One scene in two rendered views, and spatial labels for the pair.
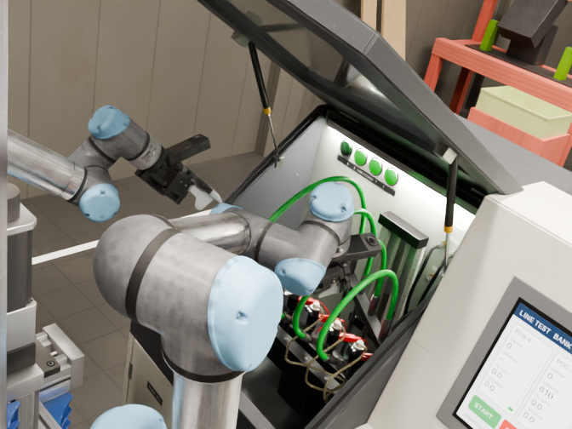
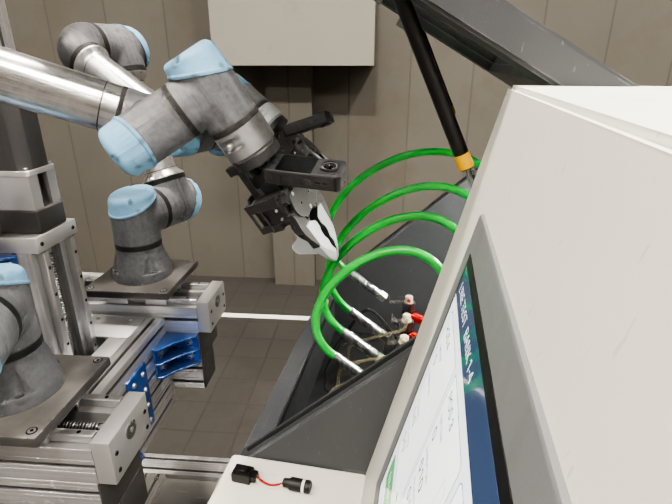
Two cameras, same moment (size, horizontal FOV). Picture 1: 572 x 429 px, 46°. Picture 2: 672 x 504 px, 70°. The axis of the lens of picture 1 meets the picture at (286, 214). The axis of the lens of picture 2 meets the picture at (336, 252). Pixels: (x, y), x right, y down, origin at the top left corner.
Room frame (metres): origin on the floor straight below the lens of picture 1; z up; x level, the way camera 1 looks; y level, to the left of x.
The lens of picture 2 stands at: (0.81, -0.73, 1.57)
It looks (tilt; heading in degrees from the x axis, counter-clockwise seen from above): 22 degrees down; 56
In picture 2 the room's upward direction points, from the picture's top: straight up
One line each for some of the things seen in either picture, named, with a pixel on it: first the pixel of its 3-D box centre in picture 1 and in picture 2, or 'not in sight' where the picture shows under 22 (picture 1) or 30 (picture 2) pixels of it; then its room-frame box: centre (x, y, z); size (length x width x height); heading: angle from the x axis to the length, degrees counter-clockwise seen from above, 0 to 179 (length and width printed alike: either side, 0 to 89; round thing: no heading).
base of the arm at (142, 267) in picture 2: not in sight; (141, 256); (1.06, 0.55, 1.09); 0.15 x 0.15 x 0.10
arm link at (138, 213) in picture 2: not in sight; (136, 214); (1.06, 0.55, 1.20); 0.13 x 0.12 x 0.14; 30
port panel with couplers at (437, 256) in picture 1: (443, 285); not in sight; (1.46, -0.42, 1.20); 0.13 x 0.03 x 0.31; 45
